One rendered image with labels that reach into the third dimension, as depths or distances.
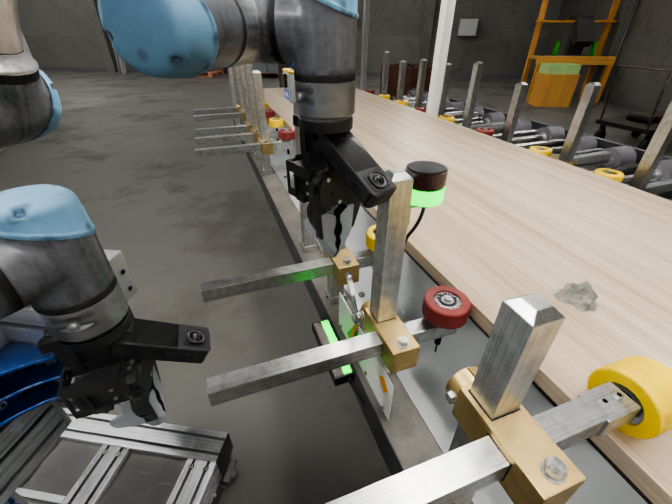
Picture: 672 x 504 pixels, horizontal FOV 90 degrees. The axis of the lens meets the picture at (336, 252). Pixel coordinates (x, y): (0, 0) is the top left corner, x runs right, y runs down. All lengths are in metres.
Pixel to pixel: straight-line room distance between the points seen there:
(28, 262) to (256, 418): 1.25
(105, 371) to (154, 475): 0.82
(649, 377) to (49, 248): 0.62
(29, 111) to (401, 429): 0.81
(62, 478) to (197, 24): 1.30
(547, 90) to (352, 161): 7.95
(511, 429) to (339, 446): 1.09
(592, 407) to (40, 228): 0.57
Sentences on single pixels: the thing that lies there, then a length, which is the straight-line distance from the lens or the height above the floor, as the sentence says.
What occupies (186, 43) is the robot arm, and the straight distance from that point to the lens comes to 0.32.
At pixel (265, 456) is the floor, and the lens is 1.46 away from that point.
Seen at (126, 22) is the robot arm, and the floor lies 1.31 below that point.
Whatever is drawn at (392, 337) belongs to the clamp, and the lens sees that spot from 0.59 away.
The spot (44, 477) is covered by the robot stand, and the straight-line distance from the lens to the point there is 1.46.
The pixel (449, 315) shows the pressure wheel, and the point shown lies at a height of 0.90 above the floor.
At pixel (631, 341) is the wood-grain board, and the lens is 0.70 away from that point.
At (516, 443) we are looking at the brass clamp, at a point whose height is 0.97.
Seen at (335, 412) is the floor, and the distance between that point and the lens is 1.52.
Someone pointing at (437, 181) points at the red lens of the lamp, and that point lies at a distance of 0.49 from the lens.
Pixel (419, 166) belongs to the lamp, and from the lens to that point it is 0.51.
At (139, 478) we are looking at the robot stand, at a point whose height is 0.21.
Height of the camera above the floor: 1.30
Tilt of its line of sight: 34 degrees down
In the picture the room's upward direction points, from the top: straight up
